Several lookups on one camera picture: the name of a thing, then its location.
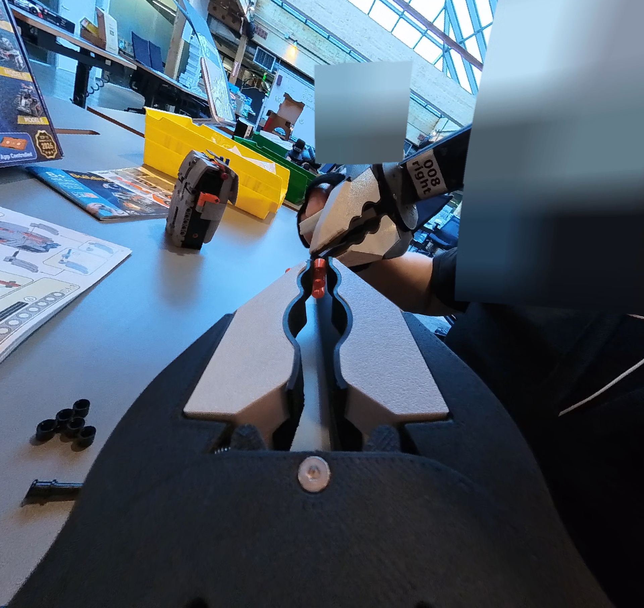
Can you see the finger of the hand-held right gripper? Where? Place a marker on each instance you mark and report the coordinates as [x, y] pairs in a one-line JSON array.
[[347, 205], [382, 241]]

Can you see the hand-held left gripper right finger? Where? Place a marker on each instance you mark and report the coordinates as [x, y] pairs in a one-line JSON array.
[[387, 366]]

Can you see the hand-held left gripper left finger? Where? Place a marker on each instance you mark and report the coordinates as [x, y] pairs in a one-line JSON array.
[[241, 366]]

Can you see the orange toy brick beam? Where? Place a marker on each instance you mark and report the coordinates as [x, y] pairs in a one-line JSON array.
[[318, 278]]

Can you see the person's right forearm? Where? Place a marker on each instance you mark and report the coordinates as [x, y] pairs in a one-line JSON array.
[[402, 283]]

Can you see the grey desk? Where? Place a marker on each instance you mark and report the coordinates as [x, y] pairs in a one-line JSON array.
[[151, 316]]

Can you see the person's right hand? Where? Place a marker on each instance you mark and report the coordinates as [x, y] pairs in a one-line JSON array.
[[313, 205]]

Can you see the green plastic bin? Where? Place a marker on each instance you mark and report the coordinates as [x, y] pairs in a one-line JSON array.
[[297, 180]]

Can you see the brown cardboard stand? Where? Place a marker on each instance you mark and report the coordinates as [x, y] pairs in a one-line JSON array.
[[284, 115]]

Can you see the whiteboard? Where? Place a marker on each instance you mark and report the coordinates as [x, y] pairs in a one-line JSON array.
[[297, 82]]

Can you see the grey toy brick assembly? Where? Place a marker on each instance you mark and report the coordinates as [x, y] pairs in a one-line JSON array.
[[193, 205]]

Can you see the leaning printed board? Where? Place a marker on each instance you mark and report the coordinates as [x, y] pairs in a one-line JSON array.
[[219, 92]]

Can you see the black five-hole connector brick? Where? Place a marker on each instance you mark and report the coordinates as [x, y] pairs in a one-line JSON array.
[[68, 422]]

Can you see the yellow plastic bin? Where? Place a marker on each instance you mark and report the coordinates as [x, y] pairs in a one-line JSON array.
[[171, 140]]

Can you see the open instruction booklet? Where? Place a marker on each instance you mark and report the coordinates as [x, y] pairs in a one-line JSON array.
[[50, 266]]

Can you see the closed blue building manual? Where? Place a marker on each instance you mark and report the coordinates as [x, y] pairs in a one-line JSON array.
[[100, 190]]

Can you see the black long axle pin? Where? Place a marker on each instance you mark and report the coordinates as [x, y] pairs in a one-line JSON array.
[[50, 490]]

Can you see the open cardboard box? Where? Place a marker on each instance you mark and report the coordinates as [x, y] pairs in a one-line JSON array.
[[103, 29]]

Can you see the wooden background table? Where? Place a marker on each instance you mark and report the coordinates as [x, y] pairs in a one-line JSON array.
[[75, 39]]

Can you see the blue robot kit box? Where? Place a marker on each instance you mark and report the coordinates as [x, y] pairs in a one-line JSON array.
[[25, 115]]

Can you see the toy car display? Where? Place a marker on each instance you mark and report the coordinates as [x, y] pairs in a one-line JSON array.
[[40, 9]]

